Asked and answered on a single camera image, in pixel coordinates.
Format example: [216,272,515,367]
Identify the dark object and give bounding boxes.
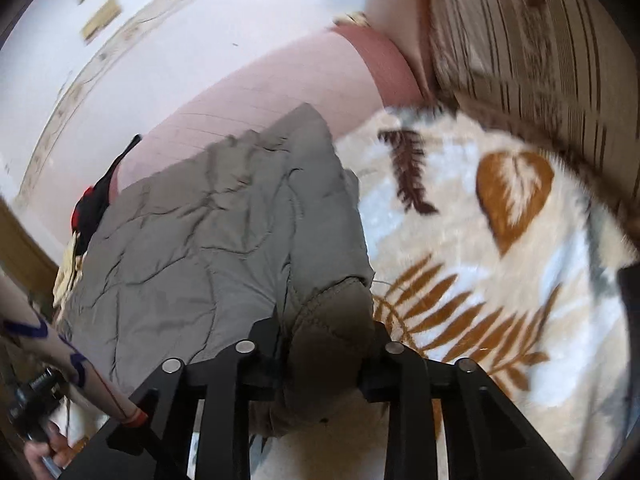
[616,262,640,311]

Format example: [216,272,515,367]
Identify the person's left hand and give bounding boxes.
[22,420,73,478]

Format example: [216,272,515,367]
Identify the pink bolster pillow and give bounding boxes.
[107,25,426,201]

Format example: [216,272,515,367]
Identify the black garment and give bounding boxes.
[70,132,143,233]

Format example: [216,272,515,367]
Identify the red garment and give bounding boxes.
[70,185,96,228]

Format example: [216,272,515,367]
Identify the pink sofa armrest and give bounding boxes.
[365,0,441,96]

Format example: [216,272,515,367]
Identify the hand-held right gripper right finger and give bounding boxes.
[357,322,576,480]

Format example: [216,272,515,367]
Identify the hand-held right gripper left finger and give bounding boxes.
[57,305,286,480]

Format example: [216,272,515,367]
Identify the pale yellow cloth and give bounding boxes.
[52,230,93,321]

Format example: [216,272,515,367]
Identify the striped sofa cushion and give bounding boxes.
[427,0,640,231]

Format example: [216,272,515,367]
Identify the cream floral cloth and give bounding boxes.
[332,11,373,28]

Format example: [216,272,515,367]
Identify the olive quilted hooded jacket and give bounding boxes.
[62,102,378,441]

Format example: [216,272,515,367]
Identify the leaf print blanket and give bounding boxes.
[260,105,640,480]

